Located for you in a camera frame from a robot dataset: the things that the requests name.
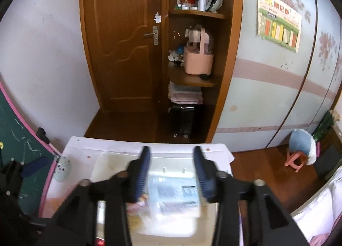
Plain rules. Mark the mint cartoon holder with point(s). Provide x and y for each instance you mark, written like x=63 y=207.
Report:
x=62 y=169

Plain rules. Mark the pink cartoon table cover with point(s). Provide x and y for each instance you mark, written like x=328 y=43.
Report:
x=80 y=149

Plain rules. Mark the clear cake snack packet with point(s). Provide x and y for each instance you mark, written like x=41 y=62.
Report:
x=171 y=195

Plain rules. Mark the stack of folded cloths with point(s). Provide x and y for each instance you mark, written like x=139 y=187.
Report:
x=185 y=93

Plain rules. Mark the pink yellow snack packet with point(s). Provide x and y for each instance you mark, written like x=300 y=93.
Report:
x=135 y=208

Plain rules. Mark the white plastic bin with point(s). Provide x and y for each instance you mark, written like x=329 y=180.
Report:
x=115 y=160

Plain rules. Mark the green chalkboard with pink frame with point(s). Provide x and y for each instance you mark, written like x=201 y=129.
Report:
x=16 y=139

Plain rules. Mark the wall poster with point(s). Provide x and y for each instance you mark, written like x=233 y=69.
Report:
x=279 y=21

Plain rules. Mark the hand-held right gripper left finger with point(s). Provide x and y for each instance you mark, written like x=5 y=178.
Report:
x=140 y=176

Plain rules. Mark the pink stool with blue cushion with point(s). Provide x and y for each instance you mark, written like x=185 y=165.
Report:
x=300 y=141

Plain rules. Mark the white door latch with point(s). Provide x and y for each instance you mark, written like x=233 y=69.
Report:
x=158 y=18

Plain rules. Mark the dark green cloth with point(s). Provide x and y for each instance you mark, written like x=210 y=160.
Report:
x=324 y=125

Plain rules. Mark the dark wooden cabinet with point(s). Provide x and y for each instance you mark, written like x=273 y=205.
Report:
x=330 y=160

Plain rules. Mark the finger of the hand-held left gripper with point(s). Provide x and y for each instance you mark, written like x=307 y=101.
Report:
x=36 y=168

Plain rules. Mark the clear plastic roll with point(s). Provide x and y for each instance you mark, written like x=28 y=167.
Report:
x=202 y=0

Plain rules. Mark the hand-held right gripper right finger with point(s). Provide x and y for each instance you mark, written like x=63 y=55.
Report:
x=203 y=176

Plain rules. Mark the small plush toy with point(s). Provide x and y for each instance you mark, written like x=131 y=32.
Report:
x=174 y=55

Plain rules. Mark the wooden corner shelf unit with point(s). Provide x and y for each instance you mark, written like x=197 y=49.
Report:
x=229 y=48

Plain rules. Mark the pink plastic stool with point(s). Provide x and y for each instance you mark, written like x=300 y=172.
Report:
x=294 y=159

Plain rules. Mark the white pillow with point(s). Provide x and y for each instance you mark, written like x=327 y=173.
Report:
x=318 y=211

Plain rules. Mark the brown wooden door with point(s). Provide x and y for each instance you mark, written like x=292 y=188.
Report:
x=120 y=48

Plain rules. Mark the black suitcase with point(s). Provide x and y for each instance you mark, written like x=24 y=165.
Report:
x=183 y=120

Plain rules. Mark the floral sliding wardrobe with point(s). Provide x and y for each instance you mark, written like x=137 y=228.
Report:
x=267 y=96

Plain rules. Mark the black chalkboard knob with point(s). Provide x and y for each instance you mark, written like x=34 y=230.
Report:
x=42 y=135

